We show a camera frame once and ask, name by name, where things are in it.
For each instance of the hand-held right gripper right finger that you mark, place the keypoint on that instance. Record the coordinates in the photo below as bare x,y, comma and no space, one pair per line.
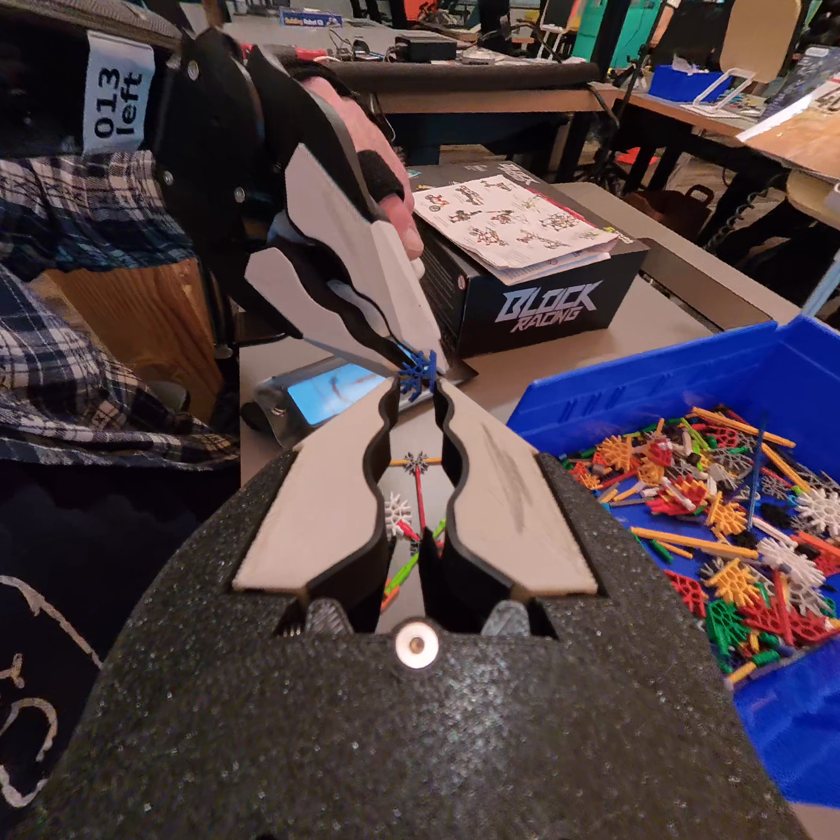
518,518

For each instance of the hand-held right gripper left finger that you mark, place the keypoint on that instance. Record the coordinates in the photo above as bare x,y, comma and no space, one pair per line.
315,518

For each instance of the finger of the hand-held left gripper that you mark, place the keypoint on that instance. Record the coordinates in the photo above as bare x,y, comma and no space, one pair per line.
282,289
380,275

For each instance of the colourful toy wheel model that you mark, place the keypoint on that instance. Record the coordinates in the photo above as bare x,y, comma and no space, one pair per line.
418,492

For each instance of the blue toy connector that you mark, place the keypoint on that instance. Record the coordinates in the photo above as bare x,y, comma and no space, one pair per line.
418,375

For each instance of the blue plastic bin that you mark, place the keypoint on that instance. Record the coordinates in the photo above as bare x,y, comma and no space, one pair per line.
623,387

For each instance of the pile of colourful toy pieces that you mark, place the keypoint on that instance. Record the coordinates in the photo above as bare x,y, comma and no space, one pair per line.
722,525

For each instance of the person's left hand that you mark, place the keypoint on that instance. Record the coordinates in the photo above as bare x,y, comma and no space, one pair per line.
367,131

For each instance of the smartphone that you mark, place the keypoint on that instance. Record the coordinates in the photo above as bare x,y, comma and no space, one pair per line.
328,394

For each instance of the light wooden panel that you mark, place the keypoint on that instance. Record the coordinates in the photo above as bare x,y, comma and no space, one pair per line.
144,328

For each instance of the white instruction booklet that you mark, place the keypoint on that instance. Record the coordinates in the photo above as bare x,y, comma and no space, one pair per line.
518,223

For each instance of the black toy box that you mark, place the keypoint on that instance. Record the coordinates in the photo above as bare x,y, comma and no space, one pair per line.
544,315

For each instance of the long wooden desk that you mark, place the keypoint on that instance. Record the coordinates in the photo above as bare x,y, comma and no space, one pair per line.
472,98

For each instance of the plaid flannel shirt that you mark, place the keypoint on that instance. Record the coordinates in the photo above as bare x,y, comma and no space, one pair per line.
79,367

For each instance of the black printed t-shirt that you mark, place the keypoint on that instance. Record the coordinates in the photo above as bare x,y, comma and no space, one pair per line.
79,558

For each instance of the small blue bin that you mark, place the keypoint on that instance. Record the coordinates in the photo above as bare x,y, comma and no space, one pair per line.
682,84

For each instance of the toy packaging bag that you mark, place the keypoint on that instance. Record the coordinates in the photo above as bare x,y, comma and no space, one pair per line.
800,148

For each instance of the tan chair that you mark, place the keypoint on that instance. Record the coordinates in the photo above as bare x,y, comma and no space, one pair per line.
761,36

